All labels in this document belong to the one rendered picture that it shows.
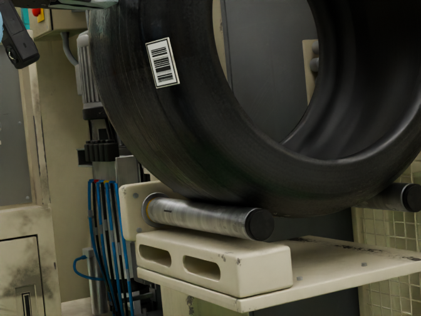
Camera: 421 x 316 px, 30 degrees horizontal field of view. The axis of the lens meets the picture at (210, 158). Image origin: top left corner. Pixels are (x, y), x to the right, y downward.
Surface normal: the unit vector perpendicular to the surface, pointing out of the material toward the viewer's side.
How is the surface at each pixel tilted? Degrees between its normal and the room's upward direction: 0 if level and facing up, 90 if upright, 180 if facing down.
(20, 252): 90
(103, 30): 85
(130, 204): 90
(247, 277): 90
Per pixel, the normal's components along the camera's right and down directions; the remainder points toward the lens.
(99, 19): -0.88, -0.05
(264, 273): 0.47, 0.00
